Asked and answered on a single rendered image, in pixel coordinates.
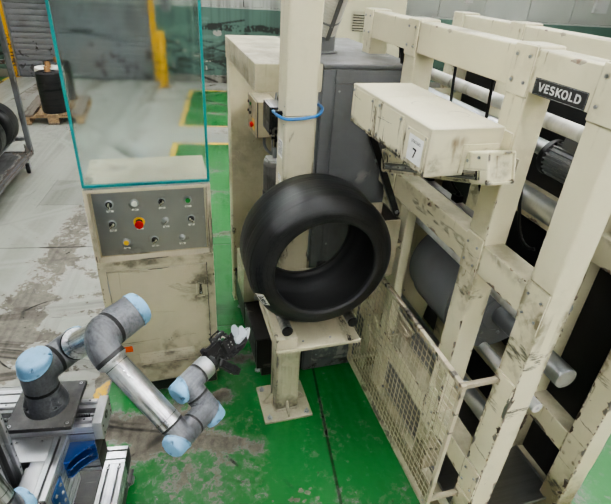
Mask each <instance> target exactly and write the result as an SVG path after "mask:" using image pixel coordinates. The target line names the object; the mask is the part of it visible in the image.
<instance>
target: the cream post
mask: <svg viewBox="0 0 611 504"><path fill-rule="evenodd" d="M323 12H324V0H281V20H280V58H279V96H278V108H279V109H278V110H282V111H283V114H282V116H283V117H286V118H297V117H307V116H313V115H316V114H317V101H318V86H319V72H320V57H321V42H322V27H323ZM315 131H316V118H314V119H309V120H301V121H285V120H282V119H279V118H278V133H277V171H276V184H278V183H280V181H279V180H278V173H279V174H280V176H281V182H282V181H284V180H286V179H288V178H291V177H294V176H298V175H303V174H311V173H313V160H314V146H315ZM278 136H279V138H280V139H281V140H282V142H283V144H282V159H281V157H280V156H279V155H278ZM308 234H309V229H308V230H306V231H305V232H303V233H301V234H300V235H298V236H297V237H296V238H295V239H294V240H292V241H291V242H290V243H289V245H288V246H287V247H286V248H285V249H284V251H283V252H282V254H281V256H280V258H279V260H278V263H277V267H279V268H282V269H285V270H292V269H301V268H306V264H307V249H308ZM300 353H301V351H300V352H294V353H287V354H281V355H276V353H275V350H274V347H273V344H272V359H271V393H273V404H274V408H275V409H276V410H278V409H282V408H286V401H288V403H289V407H293V406H296V405H297V397H298V382H299V367H300Z"/></svg>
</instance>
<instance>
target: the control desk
mask: <svg viewBox="0 0 611 504"><path fill-rule="evenodd" d="M82 196H83V201H84V206H85V211H86V216H87V221H88V226H89V231H90V236H91V241H92V246H93V251H94V256H95V261H96V266H97V271H98V276H99V281H100V286H101V291H102V296H103V301H104V306H105V308H106V307H108V306H110V305H111V304H113V303H115V302H116V301H118V300H119V299H121V298H122V297H123V296H124V295H127V294H128V293H134V294H136V295H138V296H140V297H141V298H142V299H143V300H144V301H145V302H146V304H147V305H148V307H149V309H150V311H151V319H150V321H149V322H148V323H147V324H146V325H145V326H143V327H142V328H141V329H139V330H138V331H137V332H136V333H134V334H133V335H132V336H131V337H130V338H128V339H127V340H126V341H125V342H123V343H122V346H123V347H129V346H133V352H127V353H126V355H127V356H128V357H129V359H130V360H131V361H132V362H133V363H134V364H135V365H136V366H137V367H138V368H139V369H140V370H141V372H142V373H143V374H144V375H145V376H146V377H147V378H148V379H149V380H150V381H151V382H152V383H153V385H154V386H155V387H156V388H157V389H158V390H159V389H165V388H169V386H170V385H171V384H172V383H173V382H174V381H175V380H176V378H177V377H178V376H180V375H181V374H182V373H183V372H184V371H185V370H186V369H187V368H188V367H189V366H190V365H192V364H193V363H194V362H195V361H196V360H197V359H198V358H199V357H200V356H202V354H201V353H200V350H201V349H202V348H204V349H206V348H207V347H208V346H209V345H210V341H209V338H210V337H211V336H212V335H213V334H214V333H215V332H216V331H217V315H216V295H215V275H214V254H213V233H212V213H211V192H210V182H192V183H174V184H156V185H138V186H120V187H102V188H84V189H82Z"/></svg>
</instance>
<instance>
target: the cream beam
mask: <svg viewBox="0 0 611 504"><path fill-rule="evenodd" d="M351 121H352V122H353V123H355V124H356V125H357V126H358V127H360V128H361V129H362V130H364V131H365V132H366V133H367V134H369V135H370V136H371V137H372V138H374V139H375V140H376V141H377V142H379V143H380V144H381V145H383V146H384V147H385V148H386V149H388V150H389V151H390V152H391V153H393V154H394V155H395V156H397V157H398V158H399V159H400V160H402V161H403V162H404V163H405V164H407V165H408V166H409V167H410V168H412V169H413V170H414V171H416V172H417V173H418V174H419V175H421V176H422V177H436V176H453V175H461V173H462V171H463V169H464V165H465V161H466V157H467V153H468V152H469V151H484V150H499V149H500V146H501V142H502V138H503V135H504V131H505V127H504V126H502V125H500V124H498V123H495V122H493V121H491V120H489V119H487V118H485V117H483V116H481V115H478V114H476V113H474V112H472V111H470V110H468V109H466V108H464V107H461V106H459V105H457V104H455V103H453V102H451V101H449V100H446V99H444V98H442V97H440V96H438V95H436V94H434V93H432V92H429V91H427V90H425V89H423V88H421V87H419V86H417V85H414V84H412V83H354V89H353V101H352V110H351ZM410 133H412V134H413V135H415V136H416V137H418V138H420V139H421V140H423V141H424V145H423V151H422V156H421V161H420V167H417V166H416V165H415V164H413V163H412V162H411V161H409V160H408V159H407V158H406V152H407V146H408V140H409V135H410Z"/></svg>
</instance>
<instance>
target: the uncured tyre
mask: <svg viewBox="0 0 611 504"><path fill-rule="evenodd" d="M327 223H345V224H348V231H347V235H346V238H345V240H344V242H343V244H342V246H341V247H340V249H339V250H338V251H337V253H336V254H335V255H334V256H333V257H332V258H330V259H329V260H328V261H326V262H325V263H323V264H322V265H320V266H317V267H315V268H312V269H309V270H304V271H290V270H285V269H282V268H279V267H277V263H278V260H279V258H280V256H281V254H282V252H283V251H284V249H285V248H286V247H287V246H288V245H289V243H290V242H291V241H292V240H294V239H295V238H296V237H297V236H298V235H300V234H301V233H303V232H305V231H306V230H308V229H310V228H313V227H315V226H318V225H322V224H327ZM240 255H241V259H242V262H243V265H244V269H245V272H246V275H247V278H248V281H249V284H250V287H251V289H252V291H253V293H254V295H255V296H256V294H255V293H257V294H263V295H264V296H265V298H266V300H267V301H268V303H269V304H270V305H264V304H263V305H264V306H265V307H266V308H267V309H268V310H269V311H271V312H272V313H274V314H275V315H277V316H279V317H281V318H284V319H287V320H290V321H295V322H319V321H325V320H329V319H332V318H336V317H338V316H341V315H343V314H345V313H347V312H349V311H351V310H352V309H354V308H356V307H357V306H358V305H360V304H361V303H362V302H363V301H364V300H366V299H367V298H368V297H369V296H370V295H371V294H372V292H373V291H374V290H375V289H376V288H377V286H378V285H379V283H380V282H381V280H382V279H383V277H384V275H385V273H386V270H387V268H388V265H389V261H390V256H391V238H390V234H389V230H388V227H387V224H386V222H385V220H384V218H383V216H382V215H381V213H380V212H379V211H378V210H377V209H376V207H375V206H374V205H373V204H372V203H371V202H370V201H369V200H368V199H367V198H366V197H365V196H364V194H363V193H362V192H361V191H360V190H359V189H358V188H357V187H355V186H354V185H353V184H351V183H349V182H348V181H346V180H344V179H341V178H338V177H335V176H332V175H327V174H319V173H311V174H303V175H298V176H294V177H291V178H288V179H286V180H284V181H282V182H280V183H278V184H276V185H274V186H273V187H271V188H270V189H269V190H267V191H266V192H265V193H264V194H263V195H262V196H261V197H260V198H259V199H258V200H257V201H256V202H255V203H254V205H253V206H252V208H251V209H250V211H249V213H248V214H247V216H246V219H245V221H244V224H243V227H242V231H241V236H240ZM256 297H257V296H256ZM257 299H258V297H257ZM258 300H259V299H258ZM259 301H260V300H259Z"/></svg>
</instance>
